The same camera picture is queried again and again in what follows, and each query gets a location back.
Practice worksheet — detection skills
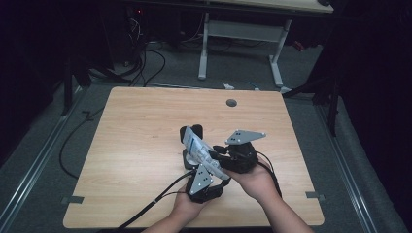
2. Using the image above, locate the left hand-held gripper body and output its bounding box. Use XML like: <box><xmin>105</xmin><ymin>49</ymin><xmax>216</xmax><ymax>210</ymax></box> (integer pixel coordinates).
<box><xmin>185</xmin><ymin>163</ymin><xmax>225</xmax><ymax>204</ymax></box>

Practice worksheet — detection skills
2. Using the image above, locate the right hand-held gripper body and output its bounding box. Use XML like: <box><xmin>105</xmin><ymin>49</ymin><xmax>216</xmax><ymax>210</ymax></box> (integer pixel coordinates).
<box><xmin>222</xmin><ymin>129</ymin><xmax>267</xmax><ymax>174</ymax></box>

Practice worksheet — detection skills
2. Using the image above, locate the white and blue packet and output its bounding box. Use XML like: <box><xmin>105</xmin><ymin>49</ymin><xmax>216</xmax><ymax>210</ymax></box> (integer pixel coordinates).
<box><xmin>182</xmin><ymin>125</ymin><xmax>231</xmax><ymax>181</ymax></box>

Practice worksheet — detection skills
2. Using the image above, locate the black small box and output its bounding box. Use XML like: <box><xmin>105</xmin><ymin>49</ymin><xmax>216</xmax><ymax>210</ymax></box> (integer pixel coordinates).
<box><xmin>179</xmin><ymin>123</ymin><xmax>205</xmax><ymax>172</ymax></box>

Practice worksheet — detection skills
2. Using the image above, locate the person's left hand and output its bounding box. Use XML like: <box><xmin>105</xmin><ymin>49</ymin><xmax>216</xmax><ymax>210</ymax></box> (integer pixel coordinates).
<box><xmin>173</xmin><ymin>185</ymin><xmax>212</xmax><ymax>223</ymax></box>

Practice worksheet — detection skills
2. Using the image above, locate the person's right hand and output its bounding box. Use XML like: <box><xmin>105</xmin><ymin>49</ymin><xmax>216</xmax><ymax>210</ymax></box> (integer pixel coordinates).
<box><xmin>226</xmin><ymin>161</ymin><xmax>280</xmax><ymax>204</ymax></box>

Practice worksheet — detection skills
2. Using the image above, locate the grey tape piece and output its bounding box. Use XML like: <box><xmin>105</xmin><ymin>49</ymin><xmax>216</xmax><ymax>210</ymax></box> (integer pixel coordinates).
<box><xmin>61</xmin><ymin>195</ymin><xmax>86</xmax><ymax>206</ymax></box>
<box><xmin>305</xmin><ymin>190</ymin><xmax>326</xmax><ymax>200</ymax></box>

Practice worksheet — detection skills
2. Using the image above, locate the black stand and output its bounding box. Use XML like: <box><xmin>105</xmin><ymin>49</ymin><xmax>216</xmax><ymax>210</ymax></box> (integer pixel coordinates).
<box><xmin>281</xmin><ymin>72</ymin><xmax>342</xmax><ymax>138</ymax></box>
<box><xmin>60</xmin><ymin>56</ymin><xmax>93</xmax><ymax>117</ymax></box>

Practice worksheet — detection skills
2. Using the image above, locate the white-framed desk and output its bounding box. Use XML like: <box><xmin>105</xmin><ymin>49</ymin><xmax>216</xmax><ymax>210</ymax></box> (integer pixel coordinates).
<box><xmin>122</xmin><ymin>0</ymin><xmax>335</xmax><ymax>89</ymax></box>

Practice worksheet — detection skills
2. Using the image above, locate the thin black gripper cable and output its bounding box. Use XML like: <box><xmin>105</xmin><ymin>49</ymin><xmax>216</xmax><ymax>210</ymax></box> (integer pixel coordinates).
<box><xmin>154</xmin><ymin>190</ymin><xmax>188</xmax><ymax>204</ymax></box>

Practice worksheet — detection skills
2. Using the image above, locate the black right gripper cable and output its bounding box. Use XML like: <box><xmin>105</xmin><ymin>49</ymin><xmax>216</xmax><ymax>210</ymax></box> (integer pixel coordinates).
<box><xmin>256</xmin><ymin>150</ymin><xmax>284</xmax><ymax>199</ymax></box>

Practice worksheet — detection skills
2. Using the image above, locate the thick black gripper cable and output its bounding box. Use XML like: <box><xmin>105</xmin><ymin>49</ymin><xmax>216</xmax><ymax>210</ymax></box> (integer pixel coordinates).
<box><xmin>115</xmin><ymin>170</ymin><xmax>197</xmax><ymax>232</ymax></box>

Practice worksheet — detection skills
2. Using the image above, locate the metal floor rail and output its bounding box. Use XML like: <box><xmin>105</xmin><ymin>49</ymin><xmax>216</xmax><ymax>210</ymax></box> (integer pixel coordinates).
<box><xmin>0</xmin><ymin>85</ymin><xmax>86</xmax><ymax>232</ymax></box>
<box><xmin>315</xmin><ymin>103</ymin><xmax>380</xmax><ymax>233</ymax></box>

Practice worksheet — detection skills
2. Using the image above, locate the bundle of black cables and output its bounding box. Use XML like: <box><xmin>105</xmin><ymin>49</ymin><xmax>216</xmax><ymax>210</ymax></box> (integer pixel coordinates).
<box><xmin>124</xmin><ymin>14</ymin><xmax>167</xmax><ymax>88</ymax></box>

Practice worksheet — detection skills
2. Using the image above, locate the black floor cable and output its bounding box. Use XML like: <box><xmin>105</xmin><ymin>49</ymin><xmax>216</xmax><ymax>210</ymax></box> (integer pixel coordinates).
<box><xmin>58</xmin><ymin>108</ymin><xmax>106</xmax><ymax>181</ymax></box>

